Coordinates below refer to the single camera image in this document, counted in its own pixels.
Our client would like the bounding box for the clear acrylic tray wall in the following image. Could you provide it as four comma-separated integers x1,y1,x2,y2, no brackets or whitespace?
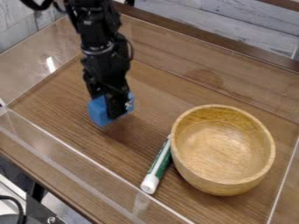
0,8,299,224

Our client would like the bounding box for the black metal bracket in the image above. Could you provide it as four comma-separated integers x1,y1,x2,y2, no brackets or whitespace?
26,197,67,224

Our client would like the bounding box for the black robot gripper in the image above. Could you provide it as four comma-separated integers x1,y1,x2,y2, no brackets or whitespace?
80,33,134,119

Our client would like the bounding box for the light brown wooden bowl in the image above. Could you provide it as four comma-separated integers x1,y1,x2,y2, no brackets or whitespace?
171,104,277,196

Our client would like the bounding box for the blue rectangular block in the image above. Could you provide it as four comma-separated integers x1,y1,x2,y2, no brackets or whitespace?
88,92,135,127

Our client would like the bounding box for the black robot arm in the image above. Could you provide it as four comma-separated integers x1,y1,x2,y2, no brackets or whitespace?
20,0,134,119

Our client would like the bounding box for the green and white marker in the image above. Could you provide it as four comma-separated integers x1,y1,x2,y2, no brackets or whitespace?
140,139,173,194

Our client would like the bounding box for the black cable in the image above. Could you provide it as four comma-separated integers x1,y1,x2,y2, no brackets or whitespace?
0,194,27,224

